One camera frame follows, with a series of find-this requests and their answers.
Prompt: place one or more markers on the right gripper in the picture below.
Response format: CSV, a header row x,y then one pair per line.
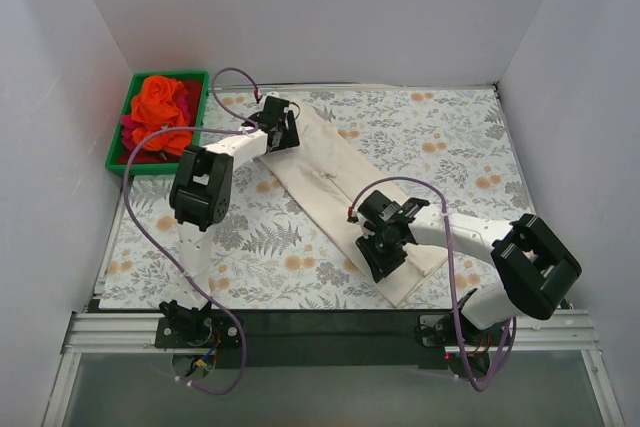
x,y
376,254

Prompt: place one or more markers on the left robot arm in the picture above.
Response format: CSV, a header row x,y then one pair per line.
x,y
200,198

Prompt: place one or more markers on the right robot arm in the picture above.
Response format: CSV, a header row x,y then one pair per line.
x,y
536,270

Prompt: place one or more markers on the orange t shirt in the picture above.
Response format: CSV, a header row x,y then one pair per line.
x,y
161,104

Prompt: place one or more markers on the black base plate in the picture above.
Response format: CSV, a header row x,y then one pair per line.
x,y
312,338

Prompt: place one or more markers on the cream t shirt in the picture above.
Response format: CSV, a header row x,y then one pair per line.
x,y
348,140

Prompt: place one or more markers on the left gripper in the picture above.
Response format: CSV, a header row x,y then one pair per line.
x,y
286,129

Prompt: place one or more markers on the aluminium frame rail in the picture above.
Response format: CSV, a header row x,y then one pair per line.
x,y
111,374

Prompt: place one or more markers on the floral table mat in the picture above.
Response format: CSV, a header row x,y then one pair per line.
x,y
467,157

